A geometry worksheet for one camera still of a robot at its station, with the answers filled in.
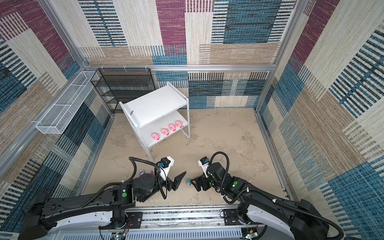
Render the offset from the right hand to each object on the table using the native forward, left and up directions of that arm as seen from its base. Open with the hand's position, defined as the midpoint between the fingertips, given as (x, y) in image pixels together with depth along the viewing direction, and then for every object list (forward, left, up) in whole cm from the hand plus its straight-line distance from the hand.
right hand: (198, 180), depth 80 cm
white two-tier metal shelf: (+22, +18, +27) cm, 40 cm away
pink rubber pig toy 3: (+26, +14, +13) cm, 32 cm away
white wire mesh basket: (+22, +65, +29) cm, 74 cm away
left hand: (+1, +9, +16) cm, 19 cm away
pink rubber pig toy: (+20, +23, +13) cm, 33 cm away
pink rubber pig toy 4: (+29, +10, +12) cm, 33 cm away
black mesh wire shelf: (+62, +55, +17) cm, 84 cm away
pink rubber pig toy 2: (+23, +18, +13) cm, 32 cm away
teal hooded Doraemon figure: (0, +5, -3) cm, 6 cm away
